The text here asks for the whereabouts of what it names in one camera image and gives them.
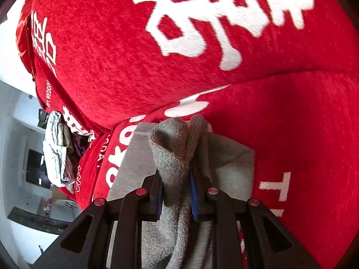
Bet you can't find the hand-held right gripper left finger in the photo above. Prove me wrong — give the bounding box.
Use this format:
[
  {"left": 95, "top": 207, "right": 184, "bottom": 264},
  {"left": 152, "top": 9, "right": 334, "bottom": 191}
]
[{"left": 31, "top": 171, "right": 165, "bottom": 269}]

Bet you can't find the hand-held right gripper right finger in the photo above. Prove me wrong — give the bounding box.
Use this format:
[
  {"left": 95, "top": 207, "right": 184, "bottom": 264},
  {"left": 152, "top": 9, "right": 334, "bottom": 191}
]
[{"left": 188, "top": 164, "right": 323, "bottom": 269}]

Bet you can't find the grey knit small garment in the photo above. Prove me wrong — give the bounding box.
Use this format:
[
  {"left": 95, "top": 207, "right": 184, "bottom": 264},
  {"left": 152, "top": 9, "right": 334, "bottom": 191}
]
[{"left": 107, "top": 115, "right": 256, "bottom": 269}]

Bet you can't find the dark plaid cloth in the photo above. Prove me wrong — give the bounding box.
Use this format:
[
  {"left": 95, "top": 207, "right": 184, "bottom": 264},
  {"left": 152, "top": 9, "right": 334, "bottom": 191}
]
[{"left": 72, "top": 132, "right": 92, "bottom": 158}]

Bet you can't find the brown cloth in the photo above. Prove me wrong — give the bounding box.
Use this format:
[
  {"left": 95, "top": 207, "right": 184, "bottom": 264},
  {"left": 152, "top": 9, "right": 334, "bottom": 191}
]
[{"left": 62, "top": 123, "right": 74, "bottom": 150}]

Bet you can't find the white leaf-print cloth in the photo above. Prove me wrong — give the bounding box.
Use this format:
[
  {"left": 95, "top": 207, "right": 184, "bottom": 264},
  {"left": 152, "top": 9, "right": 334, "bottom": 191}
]
[{"left": 42, "top": 111, "right": 77, "bottom": 188}]

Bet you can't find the dark countertop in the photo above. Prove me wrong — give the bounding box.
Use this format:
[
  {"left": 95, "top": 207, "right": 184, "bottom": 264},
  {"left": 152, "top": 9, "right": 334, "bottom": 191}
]
[{"left": 8, "top": 207, "right": 74, "bottom": 235}]

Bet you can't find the dark window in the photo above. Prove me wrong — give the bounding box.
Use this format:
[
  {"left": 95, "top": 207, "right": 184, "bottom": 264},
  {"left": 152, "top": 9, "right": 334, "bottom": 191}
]
[{"left": 26, "top": 149, "right": 53, "bottom": 189}]

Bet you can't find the red printed blanket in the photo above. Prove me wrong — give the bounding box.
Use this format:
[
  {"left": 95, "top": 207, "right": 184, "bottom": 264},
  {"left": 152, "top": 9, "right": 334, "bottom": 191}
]
[{"left": 15, "top": 0, "right": 359, "bottom": 269}]

